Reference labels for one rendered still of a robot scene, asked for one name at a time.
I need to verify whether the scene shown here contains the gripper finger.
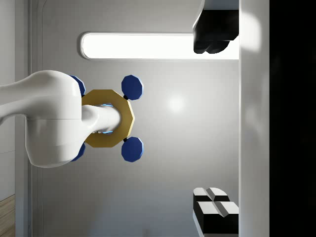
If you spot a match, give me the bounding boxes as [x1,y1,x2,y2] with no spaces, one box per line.
[193,187,239,237]
[192,9,239,55]

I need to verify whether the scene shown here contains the drone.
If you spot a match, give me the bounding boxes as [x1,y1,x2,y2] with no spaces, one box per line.
[69,75,145,163]

